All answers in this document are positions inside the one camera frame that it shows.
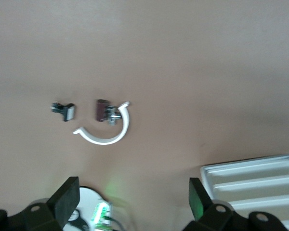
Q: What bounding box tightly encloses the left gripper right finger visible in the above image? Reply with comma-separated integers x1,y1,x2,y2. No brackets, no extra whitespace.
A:
183,178,289,231

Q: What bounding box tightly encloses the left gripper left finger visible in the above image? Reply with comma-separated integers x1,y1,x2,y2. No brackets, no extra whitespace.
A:
0,177,81,231

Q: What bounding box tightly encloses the black square push button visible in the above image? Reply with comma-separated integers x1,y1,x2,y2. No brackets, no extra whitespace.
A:
50,102,77,122

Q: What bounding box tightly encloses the white compartment tray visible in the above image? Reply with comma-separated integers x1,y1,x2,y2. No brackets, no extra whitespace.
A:
199,153,289,231

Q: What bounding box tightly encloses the white curved plastic bracket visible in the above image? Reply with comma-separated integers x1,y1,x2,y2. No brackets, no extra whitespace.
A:
72,101,131,145

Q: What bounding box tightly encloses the brown switch with metal contacts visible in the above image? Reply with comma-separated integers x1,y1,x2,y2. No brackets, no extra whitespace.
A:
95,99,122,126

